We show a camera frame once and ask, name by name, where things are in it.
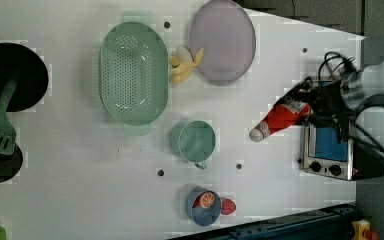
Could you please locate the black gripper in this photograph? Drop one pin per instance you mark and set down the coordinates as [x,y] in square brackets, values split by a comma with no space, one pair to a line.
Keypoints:
[328,107]

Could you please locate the red ketchup bottle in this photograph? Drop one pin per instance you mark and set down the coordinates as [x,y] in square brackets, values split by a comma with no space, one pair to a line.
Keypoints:
[284,114]

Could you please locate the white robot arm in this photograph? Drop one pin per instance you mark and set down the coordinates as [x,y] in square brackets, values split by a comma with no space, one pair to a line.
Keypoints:
[361,89]

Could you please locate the black steel toaster oven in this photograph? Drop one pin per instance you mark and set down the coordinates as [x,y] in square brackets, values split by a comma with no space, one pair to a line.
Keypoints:
[323,155]

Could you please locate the lilac round plate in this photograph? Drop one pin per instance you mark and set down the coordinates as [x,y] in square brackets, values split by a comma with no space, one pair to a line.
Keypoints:
[225,32]

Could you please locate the green cup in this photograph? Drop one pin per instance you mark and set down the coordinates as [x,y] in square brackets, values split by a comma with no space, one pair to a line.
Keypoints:
[194,141]

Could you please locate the peeled toy banana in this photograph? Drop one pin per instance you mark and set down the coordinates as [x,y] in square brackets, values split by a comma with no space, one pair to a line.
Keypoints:
[183,64]

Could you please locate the toy strawberry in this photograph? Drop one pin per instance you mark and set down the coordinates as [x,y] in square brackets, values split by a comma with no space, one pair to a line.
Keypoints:
[228,206]

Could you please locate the yellow red object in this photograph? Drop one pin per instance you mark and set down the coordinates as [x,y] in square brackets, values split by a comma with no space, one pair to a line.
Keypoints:
[363,231]

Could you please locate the toy orange slice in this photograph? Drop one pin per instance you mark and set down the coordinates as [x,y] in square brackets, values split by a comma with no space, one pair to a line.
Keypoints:
[206,200]

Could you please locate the small red toy fruit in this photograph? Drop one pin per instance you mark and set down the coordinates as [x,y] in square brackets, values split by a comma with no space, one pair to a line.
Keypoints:
[196,202]

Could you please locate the blue bowl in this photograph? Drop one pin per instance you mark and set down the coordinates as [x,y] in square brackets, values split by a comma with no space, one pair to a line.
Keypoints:
[199,215]

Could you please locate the green plastic colander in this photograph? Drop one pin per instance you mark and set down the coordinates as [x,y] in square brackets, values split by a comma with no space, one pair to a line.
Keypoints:
[134,73]

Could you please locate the black round pan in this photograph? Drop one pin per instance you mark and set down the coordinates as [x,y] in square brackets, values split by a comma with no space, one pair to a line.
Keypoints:
[28,69]

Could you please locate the green plastic spatula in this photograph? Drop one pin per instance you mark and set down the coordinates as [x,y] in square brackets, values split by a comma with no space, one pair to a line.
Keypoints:
[7,131]

